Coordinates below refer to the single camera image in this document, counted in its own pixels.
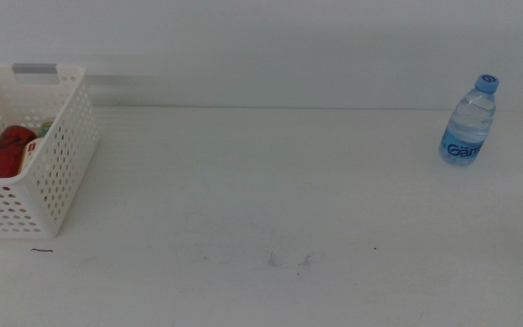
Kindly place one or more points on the clear water bottle blue cap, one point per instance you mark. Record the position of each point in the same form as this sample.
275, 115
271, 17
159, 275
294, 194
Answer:
466, 131

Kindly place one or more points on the yellow juice bottle white cap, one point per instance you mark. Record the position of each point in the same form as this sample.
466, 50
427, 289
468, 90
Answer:
32, 152

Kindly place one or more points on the red soda can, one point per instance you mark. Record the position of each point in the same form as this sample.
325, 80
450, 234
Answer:
7, 152

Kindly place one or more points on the white perforated plastic basket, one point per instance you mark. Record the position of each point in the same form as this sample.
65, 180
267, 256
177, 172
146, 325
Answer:
66, 145

